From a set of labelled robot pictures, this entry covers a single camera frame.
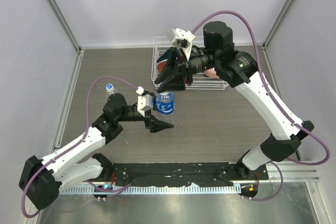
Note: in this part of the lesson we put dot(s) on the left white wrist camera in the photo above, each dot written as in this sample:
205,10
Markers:
146,101

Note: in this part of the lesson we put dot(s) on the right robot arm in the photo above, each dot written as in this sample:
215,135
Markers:
240,70

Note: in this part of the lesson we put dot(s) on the slotted cable duct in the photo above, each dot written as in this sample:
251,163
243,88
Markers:
85,189

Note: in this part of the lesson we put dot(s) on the red teal plate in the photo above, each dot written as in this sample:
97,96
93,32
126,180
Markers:
162,66

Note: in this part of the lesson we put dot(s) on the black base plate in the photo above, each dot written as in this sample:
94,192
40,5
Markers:
206,174

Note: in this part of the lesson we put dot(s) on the blue labelled plastic bottle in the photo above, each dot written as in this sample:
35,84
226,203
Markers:
165,103

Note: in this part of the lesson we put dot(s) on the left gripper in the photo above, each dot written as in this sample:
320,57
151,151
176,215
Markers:
151,123

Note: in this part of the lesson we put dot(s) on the dark blue plate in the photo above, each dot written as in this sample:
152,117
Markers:
164,57

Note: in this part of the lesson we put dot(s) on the pink patterned bowl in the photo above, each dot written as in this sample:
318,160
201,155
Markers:
211,73

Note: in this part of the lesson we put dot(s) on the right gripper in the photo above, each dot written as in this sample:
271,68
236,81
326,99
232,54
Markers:
177,84

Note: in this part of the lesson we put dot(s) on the clear unlabelled plastic bottle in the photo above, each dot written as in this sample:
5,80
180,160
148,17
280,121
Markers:
108,95

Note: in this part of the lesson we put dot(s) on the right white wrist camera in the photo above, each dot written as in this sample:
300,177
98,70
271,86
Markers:
183,40

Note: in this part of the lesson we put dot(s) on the white blue bottle cap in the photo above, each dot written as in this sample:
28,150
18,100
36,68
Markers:
109,87

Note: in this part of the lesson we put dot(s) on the white wire dish rack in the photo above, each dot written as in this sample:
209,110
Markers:
200,81

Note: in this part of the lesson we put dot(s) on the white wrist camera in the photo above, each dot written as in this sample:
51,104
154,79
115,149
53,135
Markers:
183,40
146,101

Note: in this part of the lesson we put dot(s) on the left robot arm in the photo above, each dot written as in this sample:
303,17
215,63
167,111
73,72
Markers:
43,179

